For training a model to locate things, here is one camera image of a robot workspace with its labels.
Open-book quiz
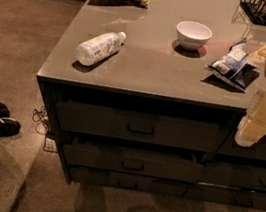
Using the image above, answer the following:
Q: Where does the white ceramic bowl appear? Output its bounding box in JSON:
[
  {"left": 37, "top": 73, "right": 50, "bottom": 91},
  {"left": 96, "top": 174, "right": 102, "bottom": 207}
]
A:
[{"left": 176, "top": 21, "right": 212, "bottom": 51}]

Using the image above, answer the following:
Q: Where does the blue white snack bag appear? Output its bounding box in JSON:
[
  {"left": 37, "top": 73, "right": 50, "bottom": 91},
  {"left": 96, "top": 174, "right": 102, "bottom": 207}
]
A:
[{"left": 208, "top": 37, "right": 255, "bottom": 92}]

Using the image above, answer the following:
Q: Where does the black sneaker near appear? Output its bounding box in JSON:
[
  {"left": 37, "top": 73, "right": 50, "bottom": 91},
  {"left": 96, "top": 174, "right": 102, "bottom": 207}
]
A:
[{"left": 0, "top": 117, "right": 20, "bottom": 137}]

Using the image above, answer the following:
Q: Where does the tangled cable on floor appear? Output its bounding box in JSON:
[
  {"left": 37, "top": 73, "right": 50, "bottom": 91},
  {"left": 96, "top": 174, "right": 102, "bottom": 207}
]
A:
[{"left": 28, "top": 105, "right": 54, "bottom": 136}]

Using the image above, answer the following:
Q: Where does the dark cabinet counter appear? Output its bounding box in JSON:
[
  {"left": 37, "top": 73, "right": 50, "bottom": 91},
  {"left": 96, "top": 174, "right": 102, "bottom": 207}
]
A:
[{"left": 19, "top": 0, "right": 266, "bottom": 212}]

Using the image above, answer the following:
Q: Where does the yellow snack bag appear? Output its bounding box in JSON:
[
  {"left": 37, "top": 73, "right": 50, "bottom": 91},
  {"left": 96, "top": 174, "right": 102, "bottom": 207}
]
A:
[{"left": 247, "top": 44, "right": 266, "bottom": 67}]

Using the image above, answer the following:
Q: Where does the small wire rack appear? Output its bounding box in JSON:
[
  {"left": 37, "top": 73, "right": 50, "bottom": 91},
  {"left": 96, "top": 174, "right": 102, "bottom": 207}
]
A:
[{"left": 43, "top": 133, "right": 58, "bottom": 153}]

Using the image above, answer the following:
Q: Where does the white plastic bottle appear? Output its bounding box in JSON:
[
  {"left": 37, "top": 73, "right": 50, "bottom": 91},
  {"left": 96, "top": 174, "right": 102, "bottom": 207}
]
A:
[{"left": 75, "top": 32, "right": 127, "bottom": 66}]

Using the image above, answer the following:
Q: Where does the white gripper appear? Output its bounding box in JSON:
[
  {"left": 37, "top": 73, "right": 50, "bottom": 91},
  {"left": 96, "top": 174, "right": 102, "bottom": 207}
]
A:
[{"left": 234, "top": 91, "right": 266, "bottom": 147}]

